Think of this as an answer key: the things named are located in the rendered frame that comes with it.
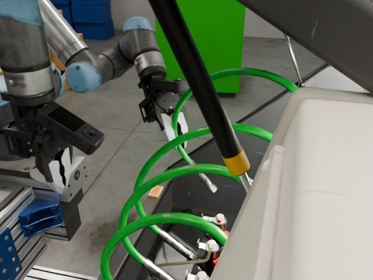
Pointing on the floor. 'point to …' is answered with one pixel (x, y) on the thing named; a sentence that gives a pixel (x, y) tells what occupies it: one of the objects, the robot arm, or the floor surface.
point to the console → (309, 195)
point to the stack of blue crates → (87, 17)
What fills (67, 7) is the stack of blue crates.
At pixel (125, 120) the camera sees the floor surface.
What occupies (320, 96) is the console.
